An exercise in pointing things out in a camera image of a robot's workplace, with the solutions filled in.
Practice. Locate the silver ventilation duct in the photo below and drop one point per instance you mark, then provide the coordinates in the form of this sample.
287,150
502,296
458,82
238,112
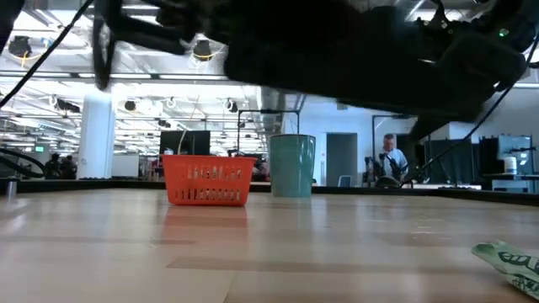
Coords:
269,109

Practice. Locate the crumpled green cloth right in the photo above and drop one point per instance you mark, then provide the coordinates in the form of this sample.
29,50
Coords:
513,265

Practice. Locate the gray door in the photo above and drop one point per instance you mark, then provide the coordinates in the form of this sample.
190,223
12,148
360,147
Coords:
342,155

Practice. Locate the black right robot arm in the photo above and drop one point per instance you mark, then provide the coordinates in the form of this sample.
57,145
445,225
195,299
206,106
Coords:
337,50

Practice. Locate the person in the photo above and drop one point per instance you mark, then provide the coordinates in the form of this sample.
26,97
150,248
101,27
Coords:
393,157
53,166
69,167

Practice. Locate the white column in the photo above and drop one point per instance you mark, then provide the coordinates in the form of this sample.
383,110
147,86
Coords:
97,139

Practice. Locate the black partition panel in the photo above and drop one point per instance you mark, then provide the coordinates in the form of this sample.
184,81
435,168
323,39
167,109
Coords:
484,155

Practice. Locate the black background robot arm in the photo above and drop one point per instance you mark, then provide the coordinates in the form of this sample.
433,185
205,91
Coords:
385,182

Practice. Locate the white roll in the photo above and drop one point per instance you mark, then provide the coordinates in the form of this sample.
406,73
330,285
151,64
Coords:
510,165

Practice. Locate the orange plastic basket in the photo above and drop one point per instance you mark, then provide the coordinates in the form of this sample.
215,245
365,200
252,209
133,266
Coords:
206,162

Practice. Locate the black stand frame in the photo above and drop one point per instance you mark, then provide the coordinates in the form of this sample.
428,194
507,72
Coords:
269,111
387,116

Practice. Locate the small silver post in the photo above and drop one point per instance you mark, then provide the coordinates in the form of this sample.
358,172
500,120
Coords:
12,190

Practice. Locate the black monitor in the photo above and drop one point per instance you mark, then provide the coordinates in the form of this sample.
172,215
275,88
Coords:
193,141

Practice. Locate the gray equipment cabinet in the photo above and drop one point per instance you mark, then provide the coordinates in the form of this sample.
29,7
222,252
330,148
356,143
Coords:
522,147

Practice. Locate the teal mug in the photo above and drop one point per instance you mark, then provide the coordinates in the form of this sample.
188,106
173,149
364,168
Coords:
292,168

